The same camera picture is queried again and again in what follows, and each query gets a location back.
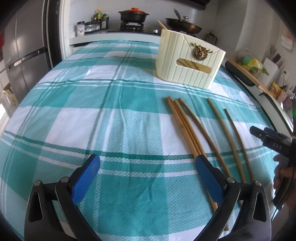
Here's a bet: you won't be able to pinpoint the wooden cutting board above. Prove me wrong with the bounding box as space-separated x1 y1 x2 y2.
228 59 271 93

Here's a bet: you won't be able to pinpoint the cardboard box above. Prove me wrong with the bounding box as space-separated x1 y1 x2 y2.
2 83 19 107

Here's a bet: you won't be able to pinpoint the black gas stove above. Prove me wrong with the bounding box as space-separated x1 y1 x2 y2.
107 22 162 35

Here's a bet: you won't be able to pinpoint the yellow green sponges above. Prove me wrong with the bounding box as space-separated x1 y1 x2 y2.
238 48 264 75

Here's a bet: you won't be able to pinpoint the black clay pot orange lid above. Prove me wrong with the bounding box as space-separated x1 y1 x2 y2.
118 7 150 24

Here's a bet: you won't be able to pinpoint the wok with glass lid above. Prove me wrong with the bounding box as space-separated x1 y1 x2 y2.
165 8 203 36

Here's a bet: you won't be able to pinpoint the person's right hand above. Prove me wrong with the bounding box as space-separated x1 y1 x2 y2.
273 154 296 190

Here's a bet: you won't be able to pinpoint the black tray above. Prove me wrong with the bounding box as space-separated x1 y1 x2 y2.
225 60 255 87

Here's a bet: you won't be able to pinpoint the white knife block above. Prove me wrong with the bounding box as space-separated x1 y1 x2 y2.
261 53 282 87

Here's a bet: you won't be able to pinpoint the grey refrigerator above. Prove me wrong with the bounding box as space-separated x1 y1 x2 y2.
0 0 51 112

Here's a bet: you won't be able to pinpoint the cream ribbed utensil holder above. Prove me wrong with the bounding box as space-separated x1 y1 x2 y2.
155 29 226 90

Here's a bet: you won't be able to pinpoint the set of wooden chopsticks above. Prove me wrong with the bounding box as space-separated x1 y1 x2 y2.
165 97 255 232

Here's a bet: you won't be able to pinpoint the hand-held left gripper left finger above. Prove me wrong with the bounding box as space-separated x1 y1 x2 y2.
24 154 101 241

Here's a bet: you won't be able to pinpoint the white spice shaker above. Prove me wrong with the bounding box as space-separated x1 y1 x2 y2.
77 21 86 37

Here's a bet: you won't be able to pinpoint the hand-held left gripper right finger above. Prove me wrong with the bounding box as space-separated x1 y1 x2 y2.
193 154 272 241

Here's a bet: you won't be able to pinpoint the teal checked tablecloth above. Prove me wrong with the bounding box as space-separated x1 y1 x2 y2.
0 39 287 241

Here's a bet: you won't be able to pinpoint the wall calendar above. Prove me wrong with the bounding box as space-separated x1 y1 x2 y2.
280 34 292 49

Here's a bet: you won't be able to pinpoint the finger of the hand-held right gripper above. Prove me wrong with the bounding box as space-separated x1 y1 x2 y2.
264 128 291 140
249 126 266 144

